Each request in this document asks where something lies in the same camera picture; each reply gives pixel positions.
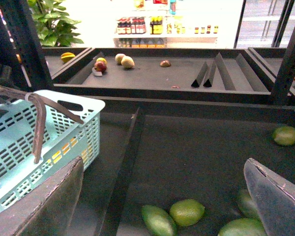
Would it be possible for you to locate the black triangular divider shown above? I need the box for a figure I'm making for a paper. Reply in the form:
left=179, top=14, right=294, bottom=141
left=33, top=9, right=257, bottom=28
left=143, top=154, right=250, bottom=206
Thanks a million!
left=191, top=61, right=208, bottom=88

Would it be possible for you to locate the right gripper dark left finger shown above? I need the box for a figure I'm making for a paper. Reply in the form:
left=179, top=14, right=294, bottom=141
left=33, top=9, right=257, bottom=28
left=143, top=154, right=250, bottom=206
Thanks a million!
left=0, top=157, right=84, bottom=236

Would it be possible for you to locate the bottle shelf display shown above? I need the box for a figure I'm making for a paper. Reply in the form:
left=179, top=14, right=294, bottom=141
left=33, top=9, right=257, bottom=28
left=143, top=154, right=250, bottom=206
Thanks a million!
left=113, top=0, right=220, bottom=48

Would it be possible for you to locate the light blue plastic basket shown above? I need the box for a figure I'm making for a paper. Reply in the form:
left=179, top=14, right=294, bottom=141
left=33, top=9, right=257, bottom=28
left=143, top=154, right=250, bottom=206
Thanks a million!
left=0, top=90, right=105, bottom=213

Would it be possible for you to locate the red yellow apple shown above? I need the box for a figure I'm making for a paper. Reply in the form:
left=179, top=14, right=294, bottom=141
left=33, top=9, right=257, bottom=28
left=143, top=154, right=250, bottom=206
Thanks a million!
left=94, top=60, right=107, bottom=73

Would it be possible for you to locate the dark basket handle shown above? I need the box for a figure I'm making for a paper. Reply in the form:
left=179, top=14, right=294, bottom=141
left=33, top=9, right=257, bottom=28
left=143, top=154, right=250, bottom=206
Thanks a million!
left=0, top=86, right=84, bottom=164

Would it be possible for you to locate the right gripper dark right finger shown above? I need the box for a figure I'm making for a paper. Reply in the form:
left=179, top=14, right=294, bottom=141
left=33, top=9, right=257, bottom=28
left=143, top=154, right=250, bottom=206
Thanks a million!
left=243, top=158, right=295, bottom=236

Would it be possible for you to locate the green lime centre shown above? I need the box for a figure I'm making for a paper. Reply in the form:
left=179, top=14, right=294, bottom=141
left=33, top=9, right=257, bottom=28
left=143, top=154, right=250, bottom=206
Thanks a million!
left=169, top=199, right=205, bottom=227

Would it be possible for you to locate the green potted plant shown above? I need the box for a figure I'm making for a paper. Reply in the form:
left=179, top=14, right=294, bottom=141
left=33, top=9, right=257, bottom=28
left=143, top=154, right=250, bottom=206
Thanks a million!
left=27, top=0, right=84, bottom=47

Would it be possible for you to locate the green lime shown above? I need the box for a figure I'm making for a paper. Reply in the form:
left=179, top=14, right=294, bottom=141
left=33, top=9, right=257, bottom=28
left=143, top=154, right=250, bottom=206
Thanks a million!
left=272, top=126, right=295, bottom=146
left=169, top=199, right=205, bottom=227

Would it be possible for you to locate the green lime far right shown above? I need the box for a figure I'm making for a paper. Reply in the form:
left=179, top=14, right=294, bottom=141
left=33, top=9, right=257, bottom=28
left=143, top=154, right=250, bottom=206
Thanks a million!
left=272, top=126, right=295, bottom=146

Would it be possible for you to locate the green mango bottom right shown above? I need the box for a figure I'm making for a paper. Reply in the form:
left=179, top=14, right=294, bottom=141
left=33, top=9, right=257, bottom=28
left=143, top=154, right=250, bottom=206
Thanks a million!
left=218, top=218, right=267, bottom=236

